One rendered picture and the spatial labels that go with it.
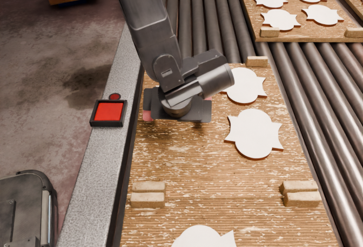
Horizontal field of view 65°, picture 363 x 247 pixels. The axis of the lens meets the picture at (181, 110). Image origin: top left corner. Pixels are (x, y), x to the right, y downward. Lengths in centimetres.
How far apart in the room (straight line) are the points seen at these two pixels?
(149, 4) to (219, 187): 34
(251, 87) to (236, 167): 24
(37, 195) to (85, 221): 92
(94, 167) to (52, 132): 143
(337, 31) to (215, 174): 69
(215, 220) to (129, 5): 36
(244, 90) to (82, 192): 43
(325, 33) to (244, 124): 52
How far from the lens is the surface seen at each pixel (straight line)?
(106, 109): 71
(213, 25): 104
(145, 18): 40
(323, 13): 116
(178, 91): 46
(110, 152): 64
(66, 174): 180
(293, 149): 64
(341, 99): 83
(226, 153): 60
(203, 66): 46
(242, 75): 77
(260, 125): 65
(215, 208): 53
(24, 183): 154
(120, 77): 82
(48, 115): 216
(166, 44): 42
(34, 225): 141
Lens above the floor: 141
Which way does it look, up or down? 45 degrees down
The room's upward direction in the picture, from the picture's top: straight up
